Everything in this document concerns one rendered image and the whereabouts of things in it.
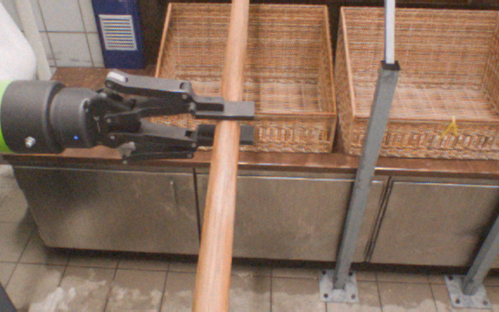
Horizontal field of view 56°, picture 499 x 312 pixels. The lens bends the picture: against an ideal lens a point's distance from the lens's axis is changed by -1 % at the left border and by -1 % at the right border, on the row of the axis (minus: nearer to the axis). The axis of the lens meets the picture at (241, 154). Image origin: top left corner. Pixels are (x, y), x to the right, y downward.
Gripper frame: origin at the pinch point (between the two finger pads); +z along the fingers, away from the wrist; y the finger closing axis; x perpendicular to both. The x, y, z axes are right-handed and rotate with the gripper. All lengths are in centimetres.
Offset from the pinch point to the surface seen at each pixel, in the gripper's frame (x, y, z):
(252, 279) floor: -58, 119, 5
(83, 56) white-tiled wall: -116, 59, -64
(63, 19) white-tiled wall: -116, 44, -68
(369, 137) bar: -54, 45, 35
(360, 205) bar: -54, 72, 37
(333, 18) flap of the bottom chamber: -115, 41, 31
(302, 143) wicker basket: -65, 58, 19
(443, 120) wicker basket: -64, 46, 58
